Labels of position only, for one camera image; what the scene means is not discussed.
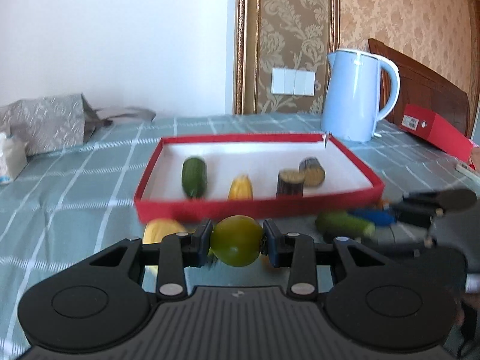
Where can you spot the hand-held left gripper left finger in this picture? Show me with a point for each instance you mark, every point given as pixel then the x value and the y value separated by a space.
pixel 204 240

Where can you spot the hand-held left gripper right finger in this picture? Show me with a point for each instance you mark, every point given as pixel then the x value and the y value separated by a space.
pixel 270 242

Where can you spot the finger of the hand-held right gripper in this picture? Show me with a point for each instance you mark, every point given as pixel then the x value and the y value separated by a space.
pixel 371 217

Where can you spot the green cucumber piece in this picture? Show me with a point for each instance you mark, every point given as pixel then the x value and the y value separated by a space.
pixel 194 176
pixel 343 225

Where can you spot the round green fruit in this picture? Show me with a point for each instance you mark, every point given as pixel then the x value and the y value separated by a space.
pixel 236 240

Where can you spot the red cardboard tray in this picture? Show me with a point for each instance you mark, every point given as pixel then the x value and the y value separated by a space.
pixel 225 210

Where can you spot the dark eggplant piece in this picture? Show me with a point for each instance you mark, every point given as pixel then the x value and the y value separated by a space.
pixel 289 185
pixel 314 172

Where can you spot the yellow ribbed fruit piece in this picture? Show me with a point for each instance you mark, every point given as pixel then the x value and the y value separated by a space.
pixel 240 189

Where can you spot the large yellow fruit piece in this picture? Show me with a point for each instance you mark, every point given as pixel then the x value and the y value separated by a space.
pixel 161 230

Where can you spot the flat red box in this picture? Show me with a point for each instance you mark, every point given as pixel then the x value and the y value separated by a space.
pixel 438 127

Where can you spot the light blue electric kettle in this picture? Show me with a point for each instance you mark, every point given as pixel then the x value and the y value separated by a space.
pixel 352 101

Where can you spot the brown wooden headboard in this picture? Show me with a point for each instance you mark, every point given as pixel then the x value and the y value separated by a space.
pixel 427 86

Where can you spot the grey patterned bag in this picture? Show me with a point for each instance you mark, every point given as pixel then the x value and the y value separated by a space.
pixel 45 120

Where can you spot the white tissue pack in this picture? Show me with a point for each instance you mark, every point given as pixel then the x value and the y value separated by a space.
pixel 9 161

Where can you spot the white wall switch panel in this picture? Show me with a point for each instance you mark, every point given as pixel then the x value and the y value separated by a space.
pixel 292 81

